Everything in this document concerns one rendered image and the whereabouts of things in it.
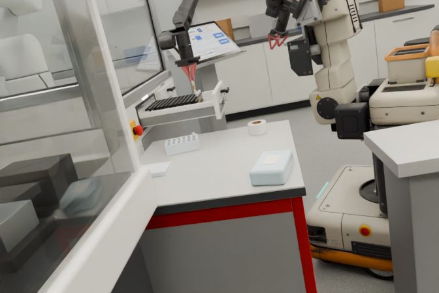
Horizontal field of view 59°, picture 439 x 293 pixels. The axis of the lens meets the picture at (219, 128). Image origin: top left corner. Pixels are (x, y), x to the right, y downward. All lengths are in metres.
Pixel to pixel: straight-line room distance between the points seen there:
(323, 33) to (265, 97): 2.89
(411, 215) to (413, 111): 0.48
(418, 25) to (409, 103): 3.39
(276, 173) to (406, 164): 0.33
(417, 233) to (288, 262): 0.37
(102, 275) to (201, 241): 0.47
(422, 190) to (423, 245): 0.17
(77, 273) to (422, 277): 1.00
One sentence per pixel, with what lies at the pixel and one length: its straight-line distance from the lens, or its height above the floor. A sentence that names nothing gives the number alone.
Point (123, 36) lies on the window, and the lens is 1.70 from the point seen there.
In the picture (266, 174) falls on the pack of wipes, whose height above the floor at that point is 0.79.
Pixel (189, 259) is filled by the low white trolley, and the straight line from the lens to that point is 1.15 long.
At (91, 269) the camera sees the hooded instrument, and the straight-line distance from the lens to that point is 0.65.
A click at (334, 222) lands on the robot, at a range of 1.81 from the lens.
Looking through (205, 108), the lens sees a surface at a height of 0.87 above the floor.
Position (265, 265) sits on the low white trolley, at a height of 0.53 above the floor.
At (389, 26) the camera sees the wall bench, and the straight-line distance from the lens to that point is 4.79.
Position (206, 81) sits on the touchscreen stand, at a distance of 2.62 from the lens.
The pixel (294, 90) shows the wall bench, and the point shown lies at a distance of 4.61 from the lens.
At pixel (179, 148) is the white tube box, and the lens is 1.42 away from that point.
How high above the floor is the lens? 1.20
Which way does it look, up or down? 15 degrees down
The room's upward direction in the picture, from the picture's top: 12 degrees counter-clockwise
